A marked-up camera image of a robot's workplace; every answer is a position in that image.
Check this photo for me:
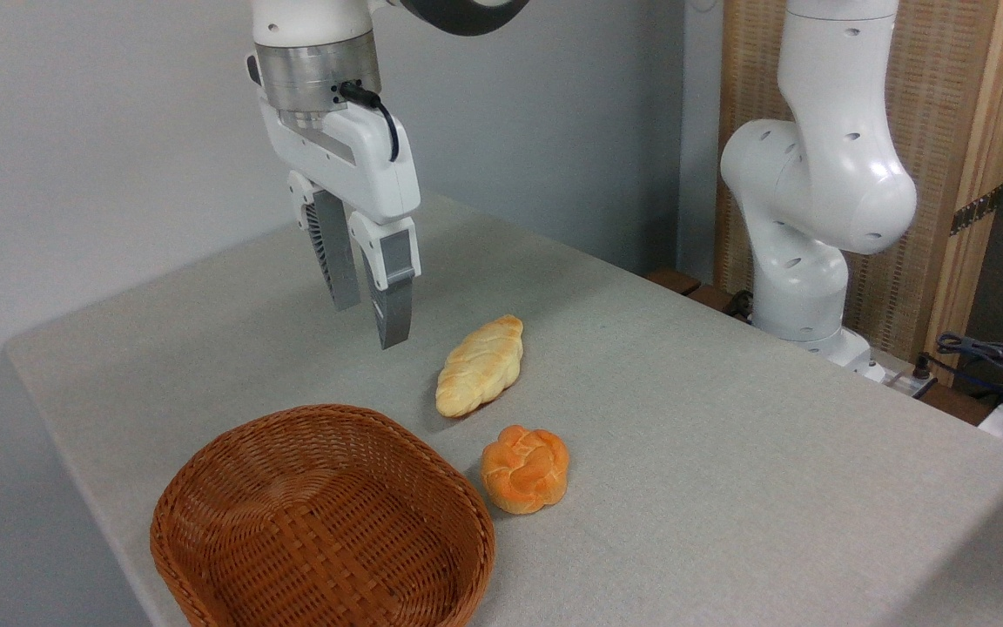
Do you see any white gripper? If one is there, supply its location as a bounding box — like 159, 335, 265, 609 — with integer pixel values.
258, 96, 422, 350

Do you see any round orange knotted bread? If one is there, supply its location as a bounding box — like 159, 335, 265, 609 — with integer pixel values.
481, 425, 571, 516

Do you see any long pale bread loaf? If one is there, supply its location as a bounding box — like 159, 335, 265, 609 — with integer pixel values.
434, 314, 525, 419

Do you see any brown wicker basket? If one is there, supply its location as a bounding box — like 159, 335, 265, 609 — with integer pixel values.
150, 403, 496, 627

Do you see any wooden woven screen panel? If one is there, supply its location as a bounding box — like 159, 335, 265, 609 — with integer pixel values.
714, 0, 1003, 386

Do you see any metal screen hinge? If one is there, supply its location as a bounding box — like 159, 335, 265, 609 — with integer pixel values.
949, 185, 1003, 237

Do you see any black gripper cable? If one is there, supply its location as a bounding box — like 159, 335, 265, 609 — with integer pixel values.
338, 81, 401, 164

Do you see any bundle of dark cables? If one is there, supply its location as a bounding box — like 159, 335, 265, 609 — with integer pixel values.
912, 332, 1003, 412

